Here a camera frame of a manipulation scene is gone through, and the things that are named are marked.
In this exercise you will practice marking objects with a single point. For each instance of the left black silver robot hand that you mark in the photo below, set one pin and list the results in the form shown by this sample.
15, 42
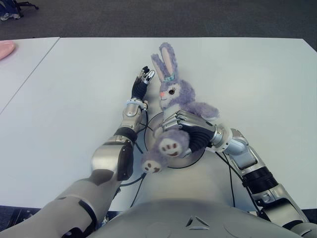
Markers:
138, 89

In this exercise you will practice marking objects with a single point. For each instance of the purple plush doll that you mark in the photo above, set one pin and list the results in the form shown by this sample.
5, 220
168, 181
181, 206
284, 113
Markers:
173, 104

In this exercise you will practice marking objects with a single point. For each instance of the white plate with black rim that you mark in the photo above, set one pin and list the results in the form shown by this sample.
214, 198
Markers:
195, 156

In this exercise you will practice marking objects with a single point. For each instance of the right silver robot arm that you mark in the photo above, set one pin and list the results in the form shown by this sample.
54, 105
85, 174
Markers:
260, 173

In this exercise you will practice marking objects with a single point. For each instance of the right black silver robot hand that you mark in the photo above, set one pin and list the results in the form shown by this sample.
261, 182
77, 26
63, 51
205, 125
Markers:
195, 131

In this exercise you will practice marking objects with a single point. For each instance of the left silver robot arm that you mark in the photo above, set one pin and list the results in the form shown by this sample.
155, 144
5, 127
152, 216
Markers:
104, 161

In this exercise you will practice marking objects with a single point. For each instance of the white sneaker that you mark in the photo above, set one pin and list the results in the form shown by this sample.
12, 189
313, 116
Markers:
9, 15

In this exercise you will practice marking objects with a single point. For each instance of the grey robot torso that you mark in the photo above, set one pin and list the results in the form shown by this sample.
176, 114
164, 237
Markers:
193, 218

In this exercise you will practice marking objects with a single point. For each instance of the black office chair base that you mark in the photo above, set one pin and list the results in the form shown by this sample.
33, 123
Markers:
27, 3

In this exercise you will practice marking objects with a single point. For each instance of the pink plate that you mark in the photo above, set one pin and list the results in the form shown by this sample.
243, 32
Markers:
5, 48

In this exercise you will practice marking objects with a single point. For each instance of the person leg in jeans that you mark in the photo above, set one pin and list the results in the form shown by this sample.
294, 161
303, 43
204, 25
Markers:
8, 6

